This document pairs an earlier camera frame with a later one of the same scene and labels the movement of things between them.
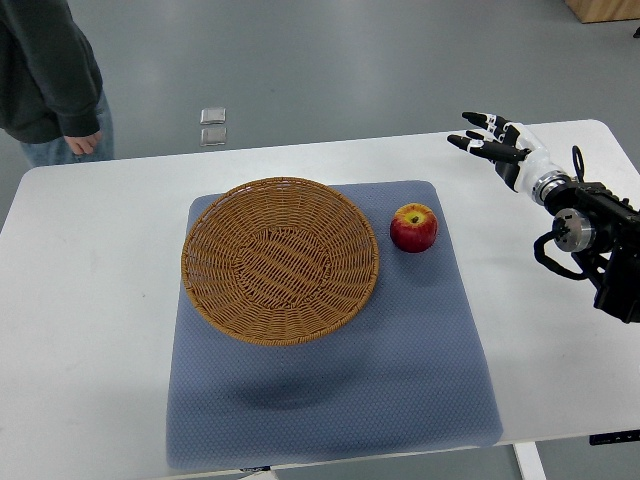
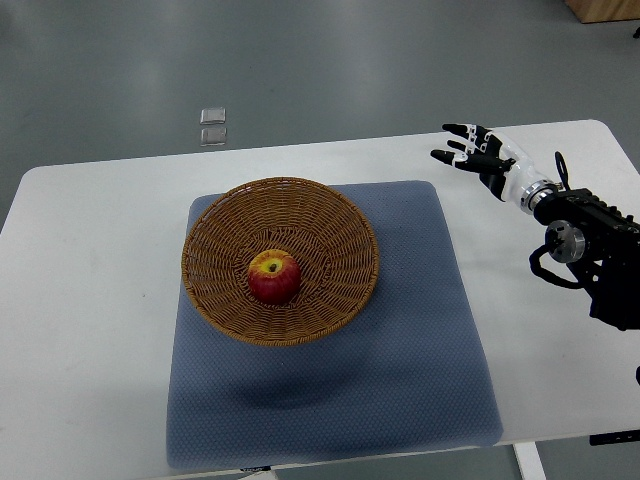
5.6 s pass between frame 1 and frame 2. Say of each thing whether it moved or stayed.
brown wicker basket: stayed
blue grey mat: stayed
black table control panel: stayed
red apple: moved
